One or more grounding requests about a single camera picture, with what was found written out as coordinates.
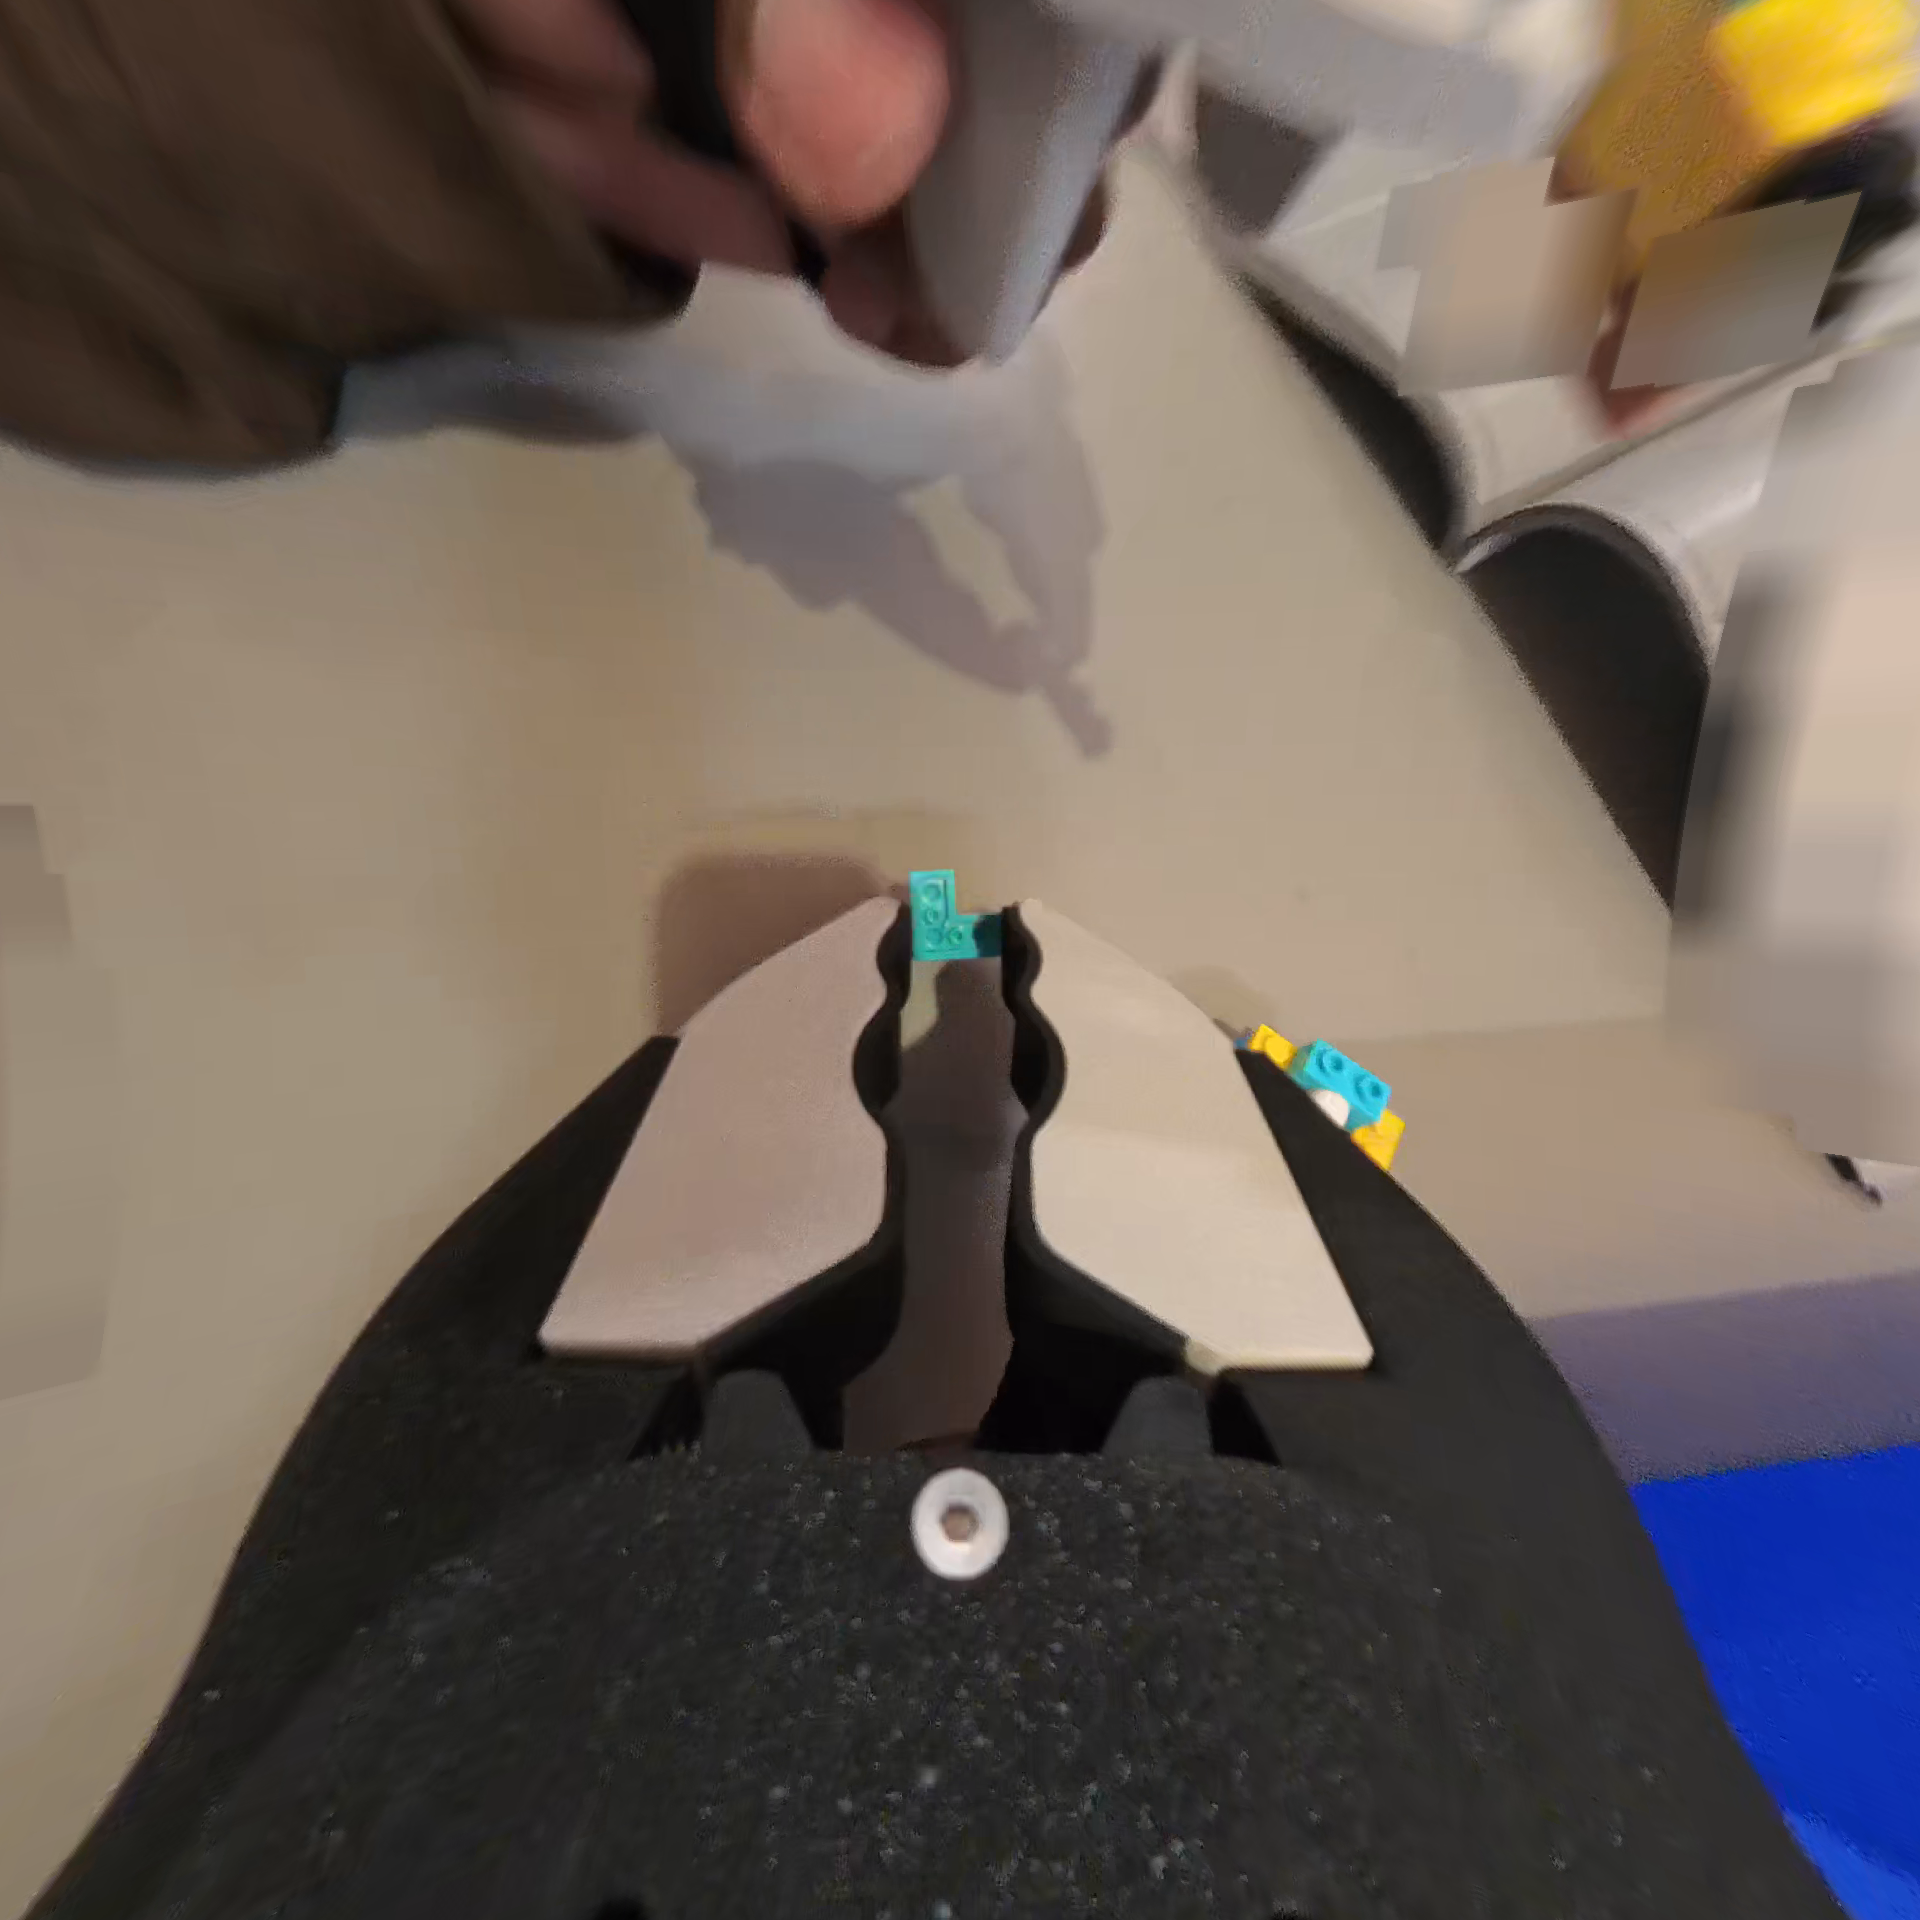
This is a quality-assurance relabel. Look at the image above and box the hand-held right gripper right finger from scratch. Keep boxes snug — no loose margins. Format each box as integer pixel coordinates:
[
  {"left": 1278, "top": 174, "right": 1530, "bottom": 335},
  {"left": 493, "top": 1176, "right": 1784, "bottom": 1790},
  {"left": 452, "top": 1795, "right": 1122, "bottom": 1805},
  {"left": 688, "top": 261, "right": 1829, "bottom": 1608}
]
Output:
[{"left": 1000, "top": 901, "right": 1377, "bottom": 1396}]

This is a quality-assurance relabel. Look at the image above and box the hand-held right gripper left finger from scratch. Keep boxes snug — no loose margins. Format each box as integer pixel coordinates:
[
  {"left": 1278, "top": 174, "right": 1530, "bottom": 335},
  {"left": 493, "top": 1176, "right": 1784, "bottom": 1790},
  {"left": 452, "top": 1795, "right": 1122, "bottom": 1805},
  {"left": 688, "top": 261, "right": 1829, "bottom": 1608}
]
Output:
[{"left": 537, "top": 895, "right": 915, "bottom": 1396}]

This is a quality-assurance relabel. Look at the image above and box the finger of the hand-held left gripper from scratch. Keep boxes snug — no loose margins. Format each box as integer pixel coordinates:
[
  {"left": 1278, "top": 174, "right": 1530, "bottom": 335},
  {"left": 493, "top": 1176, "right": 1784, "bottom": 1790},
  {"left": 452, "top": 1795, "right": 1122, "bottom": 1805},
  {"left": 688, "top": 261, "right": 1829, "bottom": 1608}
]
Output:
[{"left": 1036, "top": 0, "right": 1566, "bottom": 167}]

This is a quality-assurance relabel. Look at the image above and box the teal corner plate brick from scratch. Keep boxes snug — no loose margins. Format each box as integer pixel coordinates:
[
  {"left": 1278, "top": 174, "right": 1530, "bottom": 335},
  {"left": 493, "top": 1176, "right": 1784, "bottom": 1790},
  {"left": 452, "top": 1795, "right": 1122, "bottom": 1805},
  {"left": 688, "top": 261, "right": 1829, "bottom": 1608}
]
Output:
[{"left": 908, "top": 870, "right": 1003, "bottom": 963}]

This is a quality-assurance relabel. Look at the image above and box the yellow and black brick assembly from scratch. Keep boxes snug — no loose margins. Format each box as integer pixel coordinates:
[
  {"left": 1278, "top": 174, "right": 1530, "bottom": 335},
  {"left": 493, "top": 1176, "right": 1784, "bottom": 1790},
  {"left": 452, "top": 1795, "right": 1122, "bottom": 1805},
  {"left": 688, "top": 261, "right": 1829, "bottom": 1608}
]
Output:
[{"left": 1553, "top": 0, "right": 1920, "bottom": 255}]

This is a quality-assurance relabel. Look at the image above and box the person's left forearm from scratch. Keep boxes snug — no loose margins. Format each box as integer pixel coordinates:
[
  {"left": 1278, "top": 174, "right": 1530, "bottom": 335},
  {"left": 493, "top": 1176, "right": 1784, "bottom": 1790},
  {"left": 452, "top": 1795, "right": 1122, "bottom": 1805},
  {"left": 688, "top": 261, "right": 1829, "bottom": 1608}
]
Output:
[{"left": 0, "top": 0, "right": 694, "bottom": 470}]

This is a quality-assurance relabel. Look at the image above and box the person's left hand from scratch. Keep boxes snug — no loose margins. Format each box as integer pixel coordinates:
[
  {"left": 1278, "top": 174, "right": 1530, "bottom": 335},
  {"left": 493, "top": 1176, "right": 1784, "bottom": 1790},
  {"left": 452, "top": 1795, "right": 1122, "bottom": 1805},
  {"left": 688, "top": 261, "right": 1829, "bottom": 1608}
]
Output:
[{"left": 464, "top": 0, "right": 970, "bottom": 367}]

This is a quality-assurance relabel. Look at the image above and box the multicoloured brick model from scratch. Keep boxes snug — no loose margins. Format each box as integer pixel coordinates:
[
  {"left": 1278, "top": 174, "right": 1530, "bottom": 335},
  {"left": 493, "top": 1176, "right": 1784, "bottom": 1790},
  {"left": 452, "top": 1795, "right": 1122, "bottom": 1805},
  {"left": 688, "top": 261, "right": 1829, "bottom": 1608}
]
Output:
[{"left": 1236, "top": 1023, "right": 1408, "bottom": 1173}]

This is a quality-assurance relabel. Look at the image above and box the brick instruction booklet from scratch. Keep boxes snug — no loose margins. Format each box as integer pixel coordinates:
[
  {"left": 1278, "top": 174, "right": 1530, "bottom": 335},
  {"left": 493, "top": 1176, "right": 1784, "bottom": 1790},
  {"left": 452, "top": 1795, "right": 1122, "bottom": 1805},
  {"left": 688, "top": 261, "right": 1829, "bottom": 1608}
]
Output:
[{"left": 1201, "top": 45, "right": 1920, "bottom": 909}]

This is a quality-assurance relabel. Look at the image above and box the blue storage bin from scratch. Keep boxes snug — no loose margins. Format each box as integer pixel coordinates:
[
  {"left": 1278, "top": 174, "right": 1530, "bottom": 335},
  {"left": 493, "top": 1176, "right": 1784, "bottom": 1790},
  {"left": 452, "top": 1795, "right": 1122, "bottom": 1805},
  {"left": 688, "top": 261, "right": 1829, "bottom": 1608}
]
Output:
[{"left": 1546, "top": 1275, "right": 1920, "bottom": 1920}]

